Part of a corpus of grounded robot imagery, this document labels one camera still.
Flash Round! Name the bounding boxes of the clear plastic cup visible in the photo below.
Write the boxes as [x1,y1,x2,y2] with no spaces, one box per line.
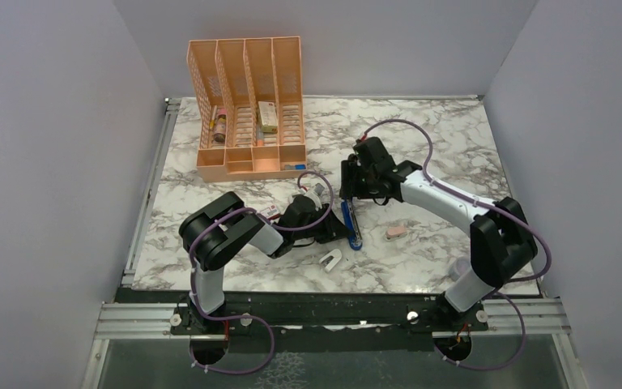
[448,257,471,281]

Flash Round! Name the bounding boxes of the yellow box in organizer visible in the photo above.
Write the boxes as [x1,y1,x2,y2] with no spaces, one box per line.
[258,101,279,134]

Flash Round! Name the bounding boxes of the purple cable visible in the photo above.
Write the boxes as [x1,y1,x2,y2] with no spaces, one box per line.
[359,118,553,373]
[187,170,335,376]

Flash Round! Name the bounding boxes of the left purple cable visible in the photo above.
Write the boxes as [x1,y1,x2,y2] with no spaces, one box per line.
[187,170,335,376]

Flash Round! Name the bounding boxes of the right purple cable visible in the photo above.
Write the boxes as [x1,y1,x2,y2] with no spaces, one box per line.
[359,118,553,373]

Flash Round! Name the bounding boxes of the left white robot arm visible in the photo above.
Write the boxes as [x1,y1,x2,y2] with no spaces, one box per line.
[178,191,350,333]

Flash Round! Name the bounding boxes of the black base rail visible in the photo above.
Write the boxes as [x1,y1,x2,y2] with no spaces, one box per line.
[115,289,516,356]

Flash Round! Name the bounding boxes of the orange desk organizer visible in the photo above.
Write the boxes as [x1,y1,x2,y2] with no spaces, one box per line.
[186,36,309,182]

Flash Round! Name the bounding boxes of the red staple box sleeve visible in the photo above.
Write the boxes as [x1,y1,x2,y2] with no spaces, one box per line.
[261,205,281,220]

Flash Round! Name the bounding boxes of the pink eraser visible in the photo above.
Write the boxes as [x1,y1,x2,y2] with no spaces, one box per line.
[385,225,408,241]

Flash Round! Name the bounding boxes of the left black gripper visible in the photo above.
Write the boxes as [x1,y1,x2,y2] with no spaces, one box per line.
[292,203,351,244]

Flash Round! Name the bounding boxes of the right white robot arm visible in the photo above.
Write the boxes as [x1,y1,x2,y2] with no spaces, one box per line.
[340,137,538,330]

